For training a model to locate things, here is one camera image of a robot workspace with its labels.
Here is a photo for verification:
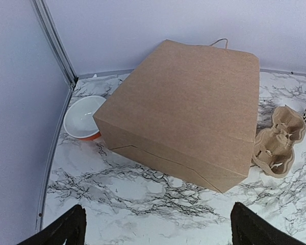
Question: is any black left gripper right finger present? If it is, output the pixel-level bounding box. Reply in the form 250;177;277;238
231;202;302;245

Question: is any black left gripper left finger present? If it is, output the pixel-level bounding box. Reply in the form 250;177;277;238
19;204;86;245

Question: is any brown cardboard cup carrier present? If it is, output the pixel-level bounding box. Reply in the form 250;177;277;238
252;105;306;179

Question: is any orange white bowl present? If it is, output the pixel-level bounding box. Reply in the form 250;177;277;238
63;95;106;141

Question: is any brown paper bag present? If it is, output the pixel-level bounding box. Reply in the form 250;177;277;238
93;40;260;193

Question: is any aluminium frame post left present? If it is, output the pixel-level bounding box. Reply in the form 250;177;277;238
30;0;78;89

